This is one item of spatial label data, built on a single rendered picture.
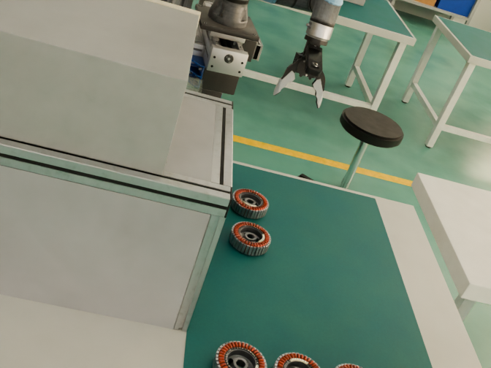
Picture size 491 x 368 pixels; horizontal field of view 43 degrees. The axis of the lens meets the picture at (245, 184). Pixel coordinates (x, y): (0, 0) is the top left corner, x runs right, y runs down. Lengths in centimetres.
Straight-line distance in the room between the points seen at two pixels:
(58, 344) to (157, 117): 51
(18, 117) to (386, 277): 111
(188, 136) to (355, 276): 68
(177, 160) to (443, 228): 53
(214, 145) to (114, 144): 26
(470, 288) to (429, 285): 80
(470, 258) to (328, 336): 51
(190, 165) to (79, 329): 42
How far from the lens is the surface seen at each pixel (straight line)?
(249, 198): 183
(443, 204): 128
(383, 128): 326
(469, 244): 119
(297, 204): 194
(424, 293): 184
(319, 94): 191
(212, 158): 128
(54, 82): 113
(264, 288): 158
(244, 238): 166
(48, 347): 132
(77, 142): 117
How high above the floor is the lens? 175
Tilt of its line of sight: 31 degrees down
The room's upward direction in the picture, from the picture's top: 19 degrees clockwise
